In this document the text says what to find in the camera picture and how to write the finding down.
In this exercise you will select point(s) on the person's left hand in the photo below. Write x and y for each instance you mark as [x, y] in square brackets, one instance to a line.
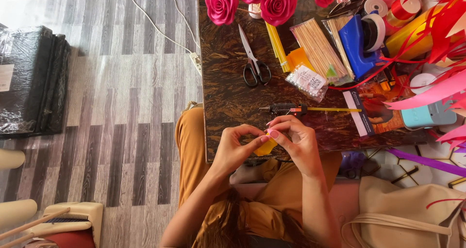
[233, 149]

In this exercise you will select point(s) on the person's right hand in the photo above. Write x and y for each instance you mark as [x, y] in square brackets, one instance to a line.
[304, 149]

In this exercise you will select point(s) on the yellow ribbon piece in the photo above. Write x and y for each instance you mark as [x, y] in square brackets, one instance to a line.
[265, 149]

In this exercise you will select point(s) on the person's mustard clothing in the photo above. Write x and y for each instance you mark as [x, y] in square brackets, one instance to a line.
[189, 146]

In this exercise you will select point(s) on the black hot glue gun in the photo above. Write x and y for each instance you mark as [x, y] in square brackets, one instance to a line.
[282, 108]

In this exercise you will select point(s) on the yellow glue stick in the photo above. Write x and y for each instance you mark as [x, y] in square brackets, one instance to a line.
[335, 110]

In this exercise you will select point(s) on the purple plastic object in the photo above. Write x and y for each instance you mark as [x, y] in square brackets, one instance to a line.
[352, 164]

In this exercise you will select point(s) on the bag of white pearl beads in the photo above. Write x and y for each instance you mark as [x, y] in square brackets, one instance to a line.
[307, 83]

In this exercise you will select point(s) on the printed magazine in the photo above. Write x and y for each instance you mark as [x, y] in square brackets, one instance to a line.
[378, 111]

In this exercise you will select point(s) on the orange ribbon pieces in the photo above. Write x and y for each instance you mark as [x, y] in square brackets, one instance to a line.
[299, 57]

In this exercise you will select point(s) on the white power strip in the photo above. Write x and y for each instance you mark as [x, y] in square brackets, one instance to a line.
[196, 63]

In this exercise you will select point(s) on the wide bag of wooden skewers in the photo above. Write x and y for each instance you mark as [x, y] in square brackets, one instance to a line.
[318, 47]

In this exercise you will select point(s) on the bundle of yellow sticks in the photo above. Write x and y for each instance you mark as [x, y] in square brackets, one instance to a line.
[277, 47]

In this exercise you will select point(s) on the orange utility knife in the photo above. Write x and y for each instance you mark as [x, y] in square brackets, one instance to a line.
[386, 82]

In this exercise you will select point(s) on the blue tape dispenser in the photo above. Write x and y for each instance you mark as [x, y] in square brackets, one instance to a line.
[355, 47]

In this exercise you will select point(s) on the beige canvas bag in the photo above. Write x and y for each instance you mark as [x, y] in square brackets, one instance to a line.
[400, 211]

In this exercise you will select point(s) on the narrow bag of wooden skewers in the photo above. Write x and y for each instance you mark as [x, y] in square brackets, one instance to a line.
[339, 40]

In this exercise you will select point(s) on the purple ribbon strip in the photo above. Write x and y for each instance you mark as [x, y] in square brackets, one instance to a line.
[426, 161]

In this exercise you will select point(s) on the light blue device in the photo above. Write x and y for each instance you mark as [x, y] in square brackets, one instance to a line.
[427, 117]

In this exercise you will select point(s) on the flat white tape roll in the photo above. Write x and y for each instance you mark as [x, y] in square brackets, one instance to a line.
[422, 82]

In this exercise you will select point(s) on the white tape roll on dispenser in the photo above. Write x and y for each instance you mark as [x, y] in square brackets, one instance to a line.
[375, 31]

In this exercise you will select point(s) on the pink paper leaves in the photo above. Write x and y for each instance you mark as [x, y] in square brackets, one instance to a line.
[437, 91]

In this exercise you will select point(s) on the yellow ribbon roll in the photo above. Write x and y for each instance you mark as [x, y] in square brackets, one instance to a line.
[407, 38]

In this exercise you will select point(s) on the small white ribbon roll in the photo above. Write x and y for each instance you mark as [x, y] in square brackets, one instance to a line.
[376, 6]

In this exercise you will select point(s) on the red ribbon roll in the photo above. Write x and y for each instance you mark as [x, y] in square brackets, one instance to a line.
[402, 11]

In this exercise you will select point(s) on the heap of red paper strips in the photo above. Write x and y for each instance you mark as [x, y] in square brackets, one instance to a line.
[442, 25]

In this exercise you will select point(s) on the black plastic wrapped bag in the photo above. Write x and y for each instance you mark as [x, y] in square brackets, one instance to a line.
[31, 84]

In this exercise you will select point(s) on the wooden sticks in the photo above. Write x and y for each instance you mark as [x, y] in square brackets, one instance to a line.
[32, 224]

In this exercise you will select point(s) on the cream furniture leg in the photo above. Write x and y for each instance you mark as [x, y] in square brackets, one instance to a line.
[10, 159]
[16, 213]

